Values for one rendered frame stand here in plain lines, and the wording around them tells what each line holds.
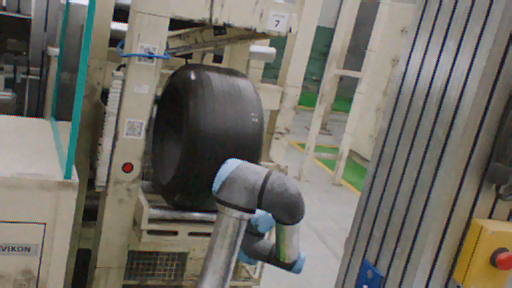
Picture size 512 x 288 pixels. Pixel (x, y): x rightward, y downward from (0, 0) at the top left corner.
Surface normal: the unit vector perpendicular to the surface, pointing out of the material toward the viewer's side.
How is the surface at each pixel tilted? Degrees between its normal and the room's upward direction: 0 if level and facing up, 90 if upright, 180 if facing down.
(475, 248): 90
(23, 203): 90
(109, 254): 90
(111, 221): 90
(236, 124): 63
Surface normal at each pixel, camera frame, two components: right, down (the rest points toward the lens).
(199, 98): -0.40, -0.41
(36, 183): 0.28, 0.31
